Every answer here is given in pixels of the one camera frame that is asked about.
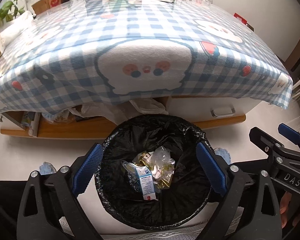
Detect brown cardboard boxes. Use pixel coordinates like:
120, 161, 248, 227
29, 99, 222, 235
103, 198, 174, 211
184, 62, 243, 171
31, 0, 62, 15

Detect blue checkered cartoon tablecloth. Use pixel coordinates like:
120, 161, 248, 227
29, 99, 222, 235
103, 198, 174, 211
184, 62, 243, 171
0, 0, 293, 114

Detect white plastic bag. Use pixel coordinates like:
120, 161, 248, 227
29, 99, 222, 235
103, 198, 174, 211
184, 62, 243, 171
0, 10, 34, 47

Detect large leafy green houseplant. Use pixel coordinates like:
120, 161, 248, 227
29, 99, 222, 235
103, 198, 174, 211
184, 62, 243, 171
0, 0, 25, 26

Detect blue shoe cover foot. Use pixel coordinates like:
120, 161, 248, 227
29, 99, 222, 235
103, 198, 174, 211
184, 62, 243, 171
214, 147, 231, 165

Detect grey patterned rug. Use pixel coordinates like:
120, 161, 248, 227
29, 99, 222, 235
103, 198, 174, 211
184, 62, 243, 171
99, 224, 243, 240

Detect colourful boxes on floor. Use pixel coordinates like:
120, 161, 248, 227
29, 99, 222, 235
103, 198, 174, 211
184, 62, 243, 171
234, 13, 254, 31

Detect person's hand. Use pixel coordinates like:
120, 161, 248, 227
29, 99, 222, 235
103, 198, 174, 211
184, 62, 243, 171
280, 192, 292, 228

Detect blue white red carton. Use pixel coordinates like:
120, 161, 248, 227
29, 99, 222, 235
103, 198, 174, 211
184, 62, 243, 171
135, 166, 156, 200

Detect black lined trash bin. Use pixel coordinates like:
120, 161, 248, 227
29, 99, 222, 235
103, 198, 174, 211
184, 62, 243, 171
95, 114, 211, 230

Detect clear plastic bag with wrappers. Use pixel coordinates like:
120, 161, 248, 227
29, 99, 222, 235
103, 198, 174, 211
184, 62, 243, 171
139, 146, 175, 193

